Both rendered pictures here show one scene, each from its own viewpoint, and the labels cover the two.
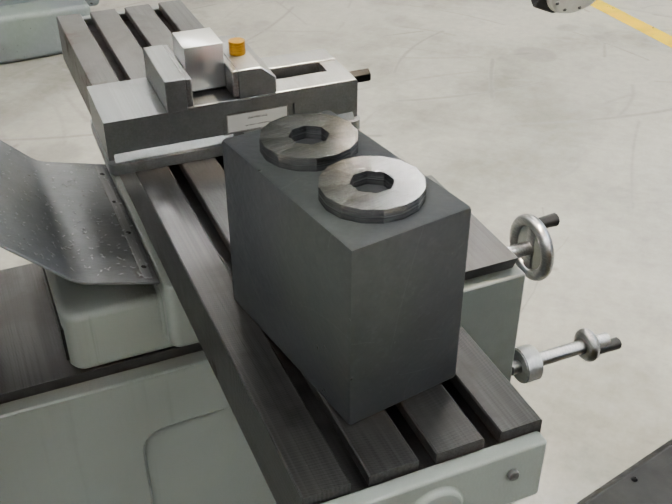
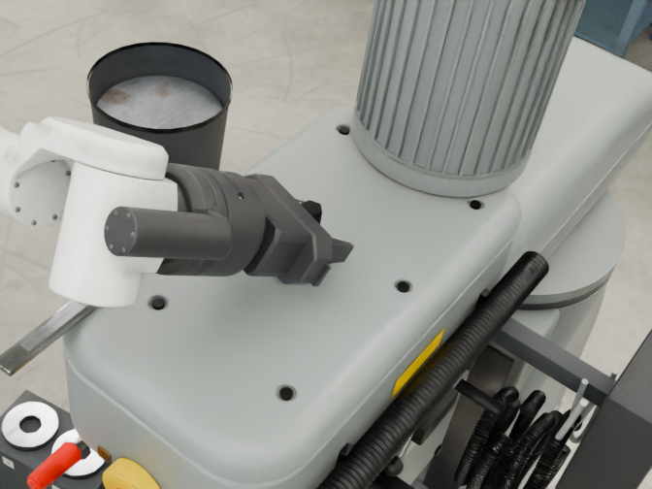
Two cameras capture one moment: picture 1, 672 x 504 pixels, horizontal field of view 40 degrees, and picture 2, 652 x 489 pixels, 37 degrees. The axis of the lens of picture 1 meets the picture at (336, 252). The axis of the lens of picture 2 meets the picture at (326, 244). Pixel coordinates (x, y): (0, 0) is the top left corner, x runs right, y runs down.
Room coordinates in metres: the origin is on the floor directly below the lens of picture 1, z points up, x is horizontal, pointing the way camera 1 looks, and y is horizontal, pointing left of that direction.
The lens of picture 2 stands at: (1.61, -0.22, 2.55)
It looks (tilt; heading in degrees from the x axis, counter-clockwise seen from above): 45 degrees down; 142
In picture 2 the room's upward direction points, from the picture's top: 10 degrees clockwise
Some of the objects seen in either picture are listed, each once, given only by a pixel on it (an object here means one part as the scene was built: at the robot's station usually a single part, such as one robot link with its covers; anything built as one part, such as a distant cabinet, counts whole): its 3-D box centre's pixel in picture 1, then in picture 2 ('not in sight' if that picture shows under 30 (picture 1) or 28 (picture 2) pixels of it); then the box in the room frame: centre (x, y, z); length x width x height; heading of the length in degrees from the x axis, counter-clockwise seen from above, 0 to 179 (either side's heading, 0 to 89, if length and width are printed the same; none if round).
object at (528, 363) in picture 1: (566, 351); not in sight; (1.17, -0.38, 0.52); 0.22 x 0.06 x 0.06; 113
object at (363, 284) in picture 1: (339, 252); (58, 470); (0.70, 0.00, 1.04); 0.22 x 0.12 x 0.20; 33
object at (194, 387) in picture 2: not in sight; (304, 302); (1.09, 0.17, 1.81); 0.47 x 0.26 x 0.16; 113
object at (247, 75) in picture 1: (240, 64); not in sight; (1.17, 0.13, 1.03); 0.12 x 0.06 x 0.04; 22
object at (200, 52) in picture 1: (198, 59); not in sight; (1.15, 0.18, 1.05); 0.06 x 0.05 x 0.06; 22
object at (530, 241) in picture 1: (513, 252); not in sight; (1.29, -0.30, 0.64); 0.16 x 0.12 x 0.12; 113
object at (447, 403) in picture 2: not in sight; (413, 426); (1.19, 0.27, 1.66); 0.12 x 0.04 x 0.04; 113
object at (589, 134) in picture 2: not in sight; (496, 183); (0.90, 0.62, 1.66); 0.80 x 0.23 x 0.20; 113
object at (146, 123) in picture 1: (223, 92); not in sight; (1.16, 0.15, 1.00); 0.35 x 0.15 x 0.11; 112
